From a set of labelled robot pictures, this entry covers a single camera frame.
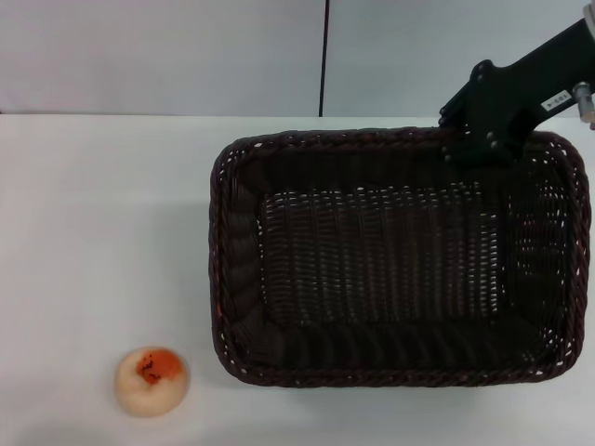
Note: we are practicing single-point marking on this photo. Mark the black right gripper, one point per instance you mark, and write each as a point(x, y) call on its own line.
point(525, 88)

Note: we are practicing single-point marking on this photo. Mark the dark brown woven basket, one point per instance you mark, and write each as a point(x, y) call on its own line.
point(381, 260)

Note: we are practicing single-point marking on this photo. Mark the silver metal connector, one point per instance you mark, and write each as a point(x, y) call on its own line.
point(585, 104)

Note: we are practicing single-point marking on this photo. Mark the round bun with orange topping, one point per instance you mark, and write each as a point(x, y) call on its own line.
point(151, 381)

